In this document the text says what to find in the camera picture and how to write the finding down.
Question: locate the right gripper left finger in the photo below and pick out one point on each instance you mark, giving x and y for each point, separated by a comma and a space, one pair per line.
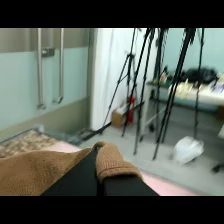
78, 181

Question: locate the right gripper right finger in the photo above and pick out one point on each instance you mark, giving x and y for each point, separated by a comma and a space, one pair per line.
128, 187

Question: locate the brown knit garment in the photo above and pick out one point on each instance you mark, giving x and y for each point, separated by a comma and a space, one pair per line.
31, 173

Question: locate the cardboard box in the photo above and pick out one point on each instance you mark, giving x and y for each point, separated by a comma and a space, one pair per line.
117, 119

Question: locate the white plastic bag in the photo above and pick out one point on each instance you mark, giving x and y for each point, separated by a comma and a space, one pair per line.
187, 149

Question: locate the red fire extinguisher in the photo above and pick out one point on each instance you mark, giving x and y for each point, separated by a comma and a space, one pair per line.
131, 110

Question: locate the black tripod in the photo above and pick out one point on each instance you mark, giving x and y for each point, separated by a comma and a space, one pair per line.
177, 75
128, 68
144, 76

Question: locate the cluttered side table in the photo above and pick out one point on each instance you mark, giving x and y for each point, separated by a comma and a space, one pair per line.
200, 95

